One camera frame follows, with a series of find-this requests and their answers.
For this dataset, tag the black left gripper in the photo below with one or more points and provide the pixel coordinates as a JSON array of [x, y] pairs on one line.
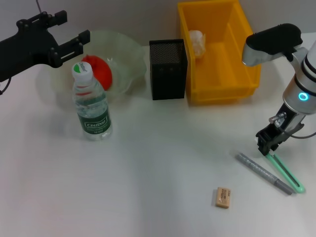
[[27, 47]]

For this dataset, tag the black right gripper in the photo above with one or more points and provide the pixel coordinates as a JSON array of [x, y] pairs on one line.
[[284, 123]]

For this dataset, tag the grey marker pen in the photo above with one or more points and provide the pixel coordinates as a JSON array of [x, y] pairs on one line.
[[259, 171]]

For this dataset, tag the mint green utility knife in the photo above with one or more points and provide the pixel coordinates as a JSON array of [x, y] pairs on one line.
[[288, 176]]

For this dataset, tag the orange fruit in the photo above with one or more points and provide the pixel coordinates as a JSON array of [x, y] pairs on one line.
[[103, 71]]

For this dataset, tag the beige eraser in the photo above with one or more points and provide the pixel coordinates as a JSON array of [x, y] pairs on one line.
[[221, 197]]

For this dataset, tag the clear green-label water bottle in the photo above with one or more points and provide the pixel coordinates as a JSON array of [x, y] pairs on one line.
[[93, 111]]

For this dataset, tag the white paper ball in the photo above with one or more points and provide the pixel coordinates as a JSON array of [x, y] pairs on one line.
[[197, 44]]

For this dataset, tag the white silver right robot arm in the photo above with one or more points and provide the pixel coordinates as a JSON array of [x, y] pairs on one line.
[[301, 84]]

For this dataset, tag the pale green glass fruit plate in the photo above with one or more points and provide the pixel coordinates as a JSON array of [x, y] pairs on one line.
[[126, 61]]

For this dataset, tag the black mesh pen holder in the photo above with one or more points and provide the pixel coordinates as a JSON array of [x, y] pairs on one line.
[[168, 79]]

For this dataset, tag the yellow plastic bin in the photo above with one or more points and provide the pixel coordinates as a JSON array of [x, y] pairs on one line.
[[222, 74]]

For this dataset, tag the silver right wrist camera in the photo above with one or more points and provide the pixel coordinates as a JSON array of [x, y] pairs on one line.
[[271, 42]]

